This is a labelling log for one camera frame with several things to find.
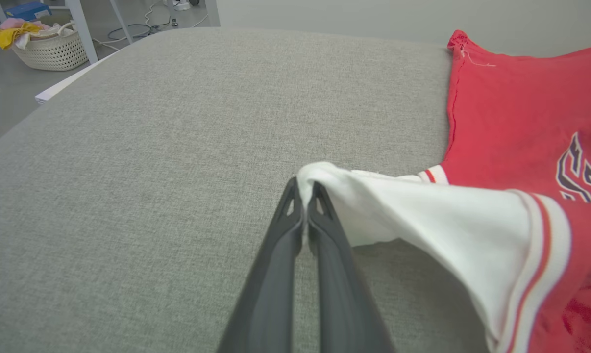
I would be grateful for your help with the yellow cloth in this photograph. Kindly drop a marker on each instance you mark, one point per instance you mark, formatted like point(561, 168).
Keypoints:
point(13, 35)

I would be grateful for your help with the red and white jersey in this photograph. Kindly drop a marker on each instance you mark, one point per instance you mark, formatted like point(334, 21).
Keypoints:
point(511, 147)

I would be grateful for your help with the white table leg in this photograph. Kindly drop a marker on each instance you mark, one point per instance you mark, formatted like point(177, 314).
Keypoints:
point(121, 22)
point(82, 29)

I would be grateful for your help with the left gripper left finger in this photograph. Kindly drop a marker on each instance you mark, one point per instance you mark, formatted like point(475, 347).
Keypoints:
point(271, 284)

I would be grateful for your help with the white woven laundry basket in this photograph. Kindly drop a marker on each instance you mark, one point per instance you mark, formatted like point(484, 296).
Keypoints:
point(53, 49)

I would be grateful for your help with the blue box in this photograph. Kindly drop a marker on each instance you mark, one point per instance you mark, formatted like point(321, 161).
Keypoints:
point(28, 10)

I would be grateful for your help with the pink cloth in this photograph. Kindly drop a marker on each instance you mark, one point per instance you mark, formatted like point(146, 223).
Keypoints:
point(16, 22)

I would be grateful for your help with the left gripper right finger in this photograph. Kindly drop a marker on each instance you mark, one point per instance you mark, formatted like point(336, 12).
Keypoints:
point(339, 284)

